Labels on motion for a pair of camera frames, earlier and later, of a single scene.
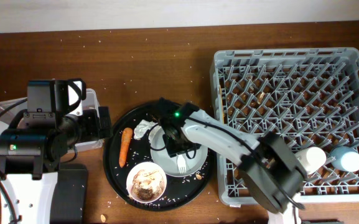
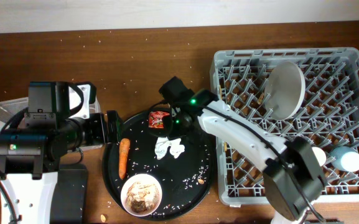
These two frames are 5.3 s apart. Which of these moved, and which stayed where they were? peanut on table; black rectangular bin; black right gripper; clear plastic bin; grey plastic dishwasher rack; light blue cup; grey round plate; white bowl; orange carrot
Moved: grey round plate; white bowl; black right gripper; orange carrot
Stayed: clear plastic bin; light blue cup; grey plastic dishwasher rack; black rectangular bin; peanut on table
